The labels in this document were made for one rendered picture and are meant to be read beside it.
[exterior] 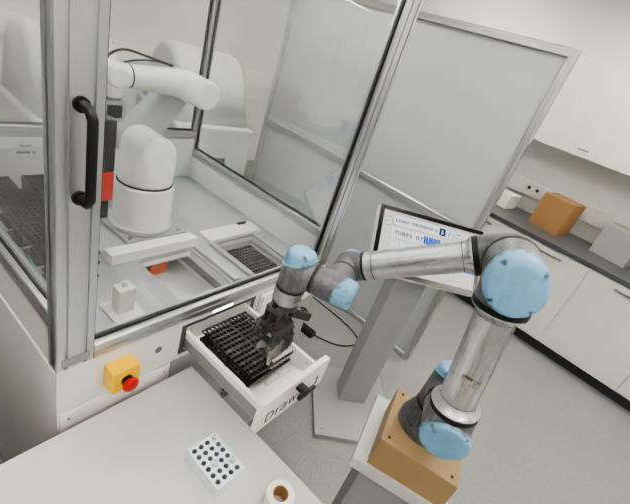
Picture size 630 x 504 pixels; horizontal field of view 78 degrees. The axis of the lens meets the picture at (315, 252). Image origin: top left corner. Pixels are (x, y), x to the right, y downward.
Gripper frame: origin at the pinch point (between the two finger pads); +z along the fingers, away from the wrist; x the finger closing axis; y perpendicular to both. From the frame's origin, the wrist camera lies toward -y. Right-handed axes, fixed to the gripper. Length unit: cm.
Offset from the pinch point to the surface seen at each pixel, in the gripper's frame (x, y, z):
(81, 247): -23, 42, -32
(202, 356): -14.3, 11.9, 7.1
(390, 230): -13, -83, -17
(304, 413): -9, -70, 94
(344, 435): 14, -75, 91
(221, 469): 12.0, 24.4, 14.8
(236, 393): 0.8, 11.9, 7.8
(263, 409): 11.1, 13.3, 2.5
